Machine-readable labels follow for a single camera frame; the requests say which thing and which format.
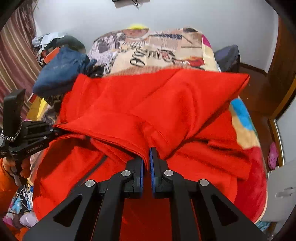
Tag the white suitcase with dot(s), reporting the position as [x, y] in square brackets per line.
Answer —
[279, 185]

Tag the dark grey garment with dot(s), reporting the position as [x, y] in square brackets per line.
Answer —
[71, 42]

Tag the wooden side table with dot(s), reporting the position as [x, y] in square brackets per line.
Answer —
[37, 109]

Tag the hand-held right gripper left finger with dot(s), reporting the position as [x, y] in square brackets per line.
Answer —
[140, 176]

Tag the yellow chair back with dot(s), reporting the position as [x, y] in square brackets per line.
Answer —
[138, 25]

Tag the grey purple backpack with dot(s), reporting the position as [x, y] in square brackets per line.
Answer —
[227, 58]

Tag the orange box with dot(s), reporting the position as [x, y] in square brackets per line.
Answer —
[50, 55]

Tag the blue denim garment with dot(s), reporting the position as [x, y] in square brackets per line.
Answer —
[60, 69]

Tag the striped red curtain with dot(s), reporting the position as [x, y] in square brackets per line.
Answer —
[13, 58]

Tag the person's left hand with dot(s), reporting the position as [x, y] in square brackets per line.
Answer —
[27, 168]

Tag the pink slipper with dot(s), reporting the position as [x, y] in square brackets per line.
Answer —
[272, 155]

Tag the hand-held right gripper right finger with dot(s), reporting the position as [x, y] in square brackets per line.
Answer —
[152, 171]

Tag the newspaper print blanket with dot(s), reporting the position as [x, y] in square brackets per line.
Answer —
[150, 53]

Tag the brown wooden door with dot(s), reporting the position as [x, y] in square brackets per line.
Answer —
[282, 46]

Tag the colourful fleece blanket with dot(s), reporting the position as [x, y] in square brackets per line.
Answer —
[245, 129]

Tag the pink soft item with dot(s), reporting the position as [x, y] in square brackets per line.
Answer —
[29, 220]

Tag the dark patterned garment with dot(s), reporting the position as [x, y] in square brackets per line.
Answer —
[53, 100]

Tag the red zip jacket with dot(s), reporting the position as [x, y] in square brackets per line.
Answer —
[138, 104]

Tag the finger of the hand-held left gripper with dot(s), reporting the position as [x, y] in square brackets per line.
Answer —
[44, 138]
[37, 127]

